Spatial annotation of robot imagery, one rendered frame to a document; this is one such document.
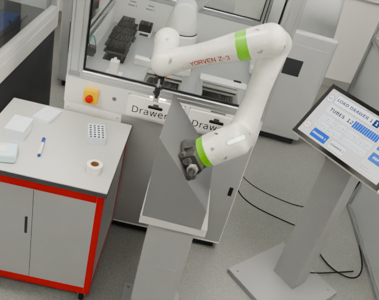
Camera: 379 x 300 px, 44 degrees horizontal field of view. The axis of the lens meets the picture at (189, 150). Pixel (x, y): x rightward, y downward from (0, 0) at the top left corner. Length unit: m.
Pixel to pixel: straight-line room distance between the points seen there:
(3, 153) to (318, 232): 1.61
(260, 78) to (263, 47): 0.20
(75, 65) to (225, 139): 0.96
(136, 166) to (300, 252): 1.03
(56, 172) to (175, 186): 0.55
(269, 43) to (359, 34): 4.02
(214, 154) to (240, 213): 1.55
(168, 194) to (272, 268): 1.29
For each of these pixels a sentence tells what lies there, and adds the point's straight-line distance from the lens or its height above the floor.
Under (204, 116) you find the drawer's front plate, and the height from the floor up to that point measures 0.91.
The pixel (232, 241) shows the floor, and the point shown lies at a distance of 3.09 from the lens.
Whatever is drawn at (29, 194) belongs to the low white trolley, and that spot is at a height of 0.65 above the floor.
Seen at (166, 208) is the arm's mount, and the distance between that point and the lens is 1.89.
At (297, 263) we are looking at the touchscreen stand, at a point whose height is 0.22.
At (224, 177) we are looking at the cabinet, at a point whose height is 0.56.
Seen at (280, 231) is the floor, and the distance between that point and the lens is 3.31.
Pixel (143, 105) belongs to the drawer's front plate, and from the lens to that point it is 2.41.
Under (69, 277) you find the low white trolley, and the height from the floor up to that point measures 0.18.
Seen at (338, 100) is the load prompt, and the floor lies 1.15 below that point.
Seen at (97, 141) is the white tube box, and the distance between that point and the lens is 2.27.
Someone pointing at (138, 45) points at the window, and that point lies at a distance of 2.32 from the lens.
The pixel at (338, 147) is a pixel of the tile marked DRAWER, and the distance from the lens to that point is 2.34.
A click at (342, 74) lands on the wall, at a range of 5.89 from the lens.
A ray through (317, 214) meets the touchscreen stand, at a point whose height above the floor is 0.57.
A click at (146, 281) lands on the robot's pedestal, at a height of 0.34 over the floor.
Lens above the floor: 2.04
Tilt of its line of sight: 33 degrees down
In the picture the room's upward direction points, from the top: 15 degrees clockwise
